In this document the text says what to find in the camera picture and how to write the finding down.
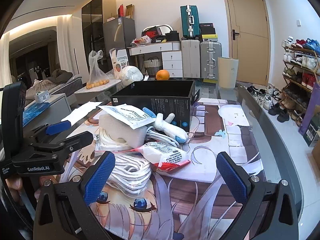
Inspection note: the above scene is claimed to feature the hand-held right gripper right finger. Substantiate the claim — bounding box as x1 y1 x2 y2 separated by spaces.
216 151 302 240

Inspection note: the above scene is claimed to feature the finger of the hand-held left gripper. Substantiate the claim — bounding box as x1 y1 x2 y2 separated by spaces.
27 132 94 156
31 120 72 140

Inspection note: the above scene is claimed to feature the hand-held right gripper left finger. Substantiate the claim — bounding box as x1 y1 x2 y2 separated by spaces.
34 151 117 240

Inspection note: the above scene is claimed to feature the large white rope coil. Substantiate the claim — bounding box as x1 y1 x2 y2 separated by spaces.
106 154 153 199

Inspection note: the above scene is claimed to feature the white printed pouch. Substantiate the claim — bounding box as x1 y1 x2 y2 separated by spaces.
99 104 157 130

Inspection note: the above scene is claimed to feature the white red packet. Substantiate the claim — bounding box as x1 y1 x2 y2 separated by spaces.
130 142 192 173

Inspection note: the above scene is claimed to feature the white cable bundle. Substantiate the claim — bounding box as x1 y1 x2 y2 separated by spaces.
144 126 181 147

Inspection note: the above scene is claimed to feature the white blue plush toy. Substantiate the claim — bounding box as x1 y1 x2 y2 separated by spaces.
142 107 194 144

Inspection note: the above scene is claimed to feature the black cardboard box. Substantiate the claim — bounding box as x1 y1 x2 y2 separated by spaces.
110 80 196 132

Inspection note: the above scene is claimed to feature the person's left hand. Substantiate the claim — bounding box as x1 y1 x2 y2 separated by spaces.
5 175 52 204

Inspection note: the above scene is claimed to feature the grey cabinet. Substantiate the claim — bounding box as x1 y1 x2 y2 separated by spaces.
24 94 73 130

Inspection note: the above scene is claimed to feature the blue packet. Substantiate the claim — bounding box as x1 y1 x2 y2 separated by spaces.
23 104 50 127

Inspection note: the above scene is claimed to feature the white paper sheet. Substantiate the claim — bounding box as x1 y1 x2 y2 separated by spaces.
61 102 103 125

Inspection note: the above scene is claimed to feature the printed cartoon mat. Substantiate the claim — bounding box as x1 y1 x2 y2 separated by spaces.
60 97 268 240

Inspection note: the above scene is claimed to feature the small white box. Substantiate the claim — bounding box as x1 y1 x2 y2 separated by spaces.
34 90 50 103

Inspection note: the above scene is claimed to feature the bed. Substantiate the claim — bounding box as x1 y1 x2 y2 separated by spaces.
25 69 83 100

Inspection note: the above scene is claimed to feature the white topped side table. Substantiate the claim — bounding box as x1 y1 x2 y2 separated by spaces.
74 79 123 96

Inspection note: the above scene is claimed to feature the plastic bag of small oranges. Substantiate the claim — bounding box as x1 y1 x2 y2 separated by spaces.
86 50 110 90

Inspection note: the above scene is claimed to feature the white curtain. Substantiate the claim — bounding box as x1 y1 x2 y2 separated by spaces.
56 15 83 75

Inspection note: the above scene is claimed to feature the pile of shoes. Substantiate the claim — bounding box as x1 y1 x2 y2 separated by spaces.
246 84 290 123

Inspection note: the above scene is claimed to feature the bag of white cloth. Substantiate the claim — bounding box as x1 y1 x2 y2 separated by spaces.
119 66 144 85

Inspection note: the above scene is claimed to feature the white printed carton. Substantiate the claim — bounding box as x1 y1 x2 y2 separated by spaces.
109 48 130 80

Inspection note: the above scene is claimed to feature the dark glass cabinet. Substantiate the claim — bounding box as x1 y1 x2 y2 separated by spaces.
81 0 117 73

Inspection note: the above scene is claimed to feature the white cylindrical bin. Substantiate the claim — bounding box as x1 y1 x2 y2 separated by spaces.
218 57 239 89

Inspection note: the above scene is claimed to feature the grey fridge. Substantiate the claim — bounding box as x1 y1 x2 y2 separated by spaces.
102 17 137 73

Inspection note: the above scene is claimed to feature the wicker basket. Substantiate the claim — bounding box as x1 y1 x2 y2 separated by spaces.
144 57 162 74

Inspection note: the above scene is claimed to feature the orange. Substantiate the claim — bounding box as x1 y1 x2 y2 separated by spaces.
156 69 170 81

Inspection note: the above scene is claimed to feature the wooden shoe rack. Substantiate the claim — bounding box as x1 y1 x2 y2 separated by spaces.
279 36 320 128

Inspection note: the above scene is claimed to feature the silver suitcase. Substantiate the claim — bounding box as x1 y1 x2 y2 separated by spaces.
200 41 222 80

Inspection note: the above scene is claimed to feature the plate with plastic bag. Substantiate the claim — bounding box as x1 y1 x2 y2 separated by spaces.
132 37 152 46

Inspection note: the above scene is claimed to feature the white dresser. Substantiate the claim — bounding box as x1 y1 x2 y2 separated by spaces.
127 41 184 78

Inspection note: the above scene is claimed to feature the beige suitcase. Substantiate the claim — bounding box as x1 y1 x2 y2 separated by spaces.
181 39 202 78

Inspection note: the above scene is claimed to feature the red black shoebox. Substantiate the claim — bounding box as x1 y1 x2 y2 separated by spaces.
141 26 162 39

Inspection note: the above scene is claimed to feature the beige door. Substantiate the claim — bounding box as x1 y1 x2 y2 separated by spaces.
221 0 270 87

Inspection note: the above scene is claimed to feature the black bag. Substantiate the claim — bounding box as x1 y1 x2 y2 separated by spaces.
165 31 180 42

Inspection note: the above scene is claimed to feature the white framed mirror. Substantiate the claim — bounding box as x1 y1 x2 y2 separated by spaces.
150 24 173 34

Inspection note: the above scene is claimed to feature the black red box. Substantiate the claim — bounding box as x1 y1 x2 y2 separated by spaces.
199 22 216 35

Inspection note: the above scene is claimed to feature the teal suitcase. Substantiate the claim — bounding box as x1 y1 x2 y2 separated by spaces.
180 5 201 40

